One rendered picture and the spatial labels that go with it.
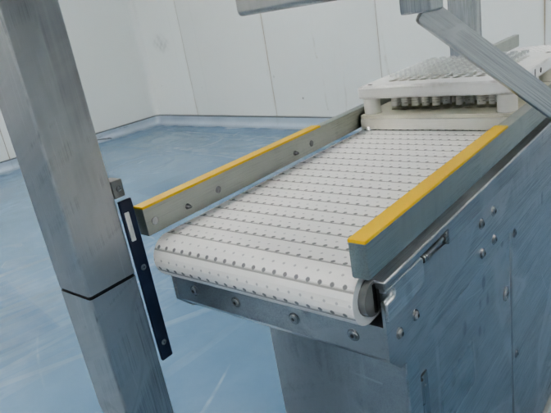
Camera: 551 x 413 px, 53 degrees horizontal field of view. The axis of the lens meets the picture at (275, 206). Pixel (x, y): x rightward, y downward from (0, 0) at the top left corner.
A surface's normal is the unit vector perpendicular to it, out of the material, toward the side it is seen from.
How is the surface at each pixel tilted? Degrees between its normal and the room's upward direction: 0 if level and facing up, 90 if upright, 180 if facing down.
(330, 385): 90
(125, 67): 90
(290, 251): 0
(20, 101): 90
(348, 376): 90
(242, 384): 0
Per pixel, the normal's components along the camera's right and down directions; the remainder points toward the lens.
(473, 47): 0.29, 0.23
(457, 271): 0.77, 0.09
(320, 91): -0.67, 0.35
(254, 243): -0.16, -0.93
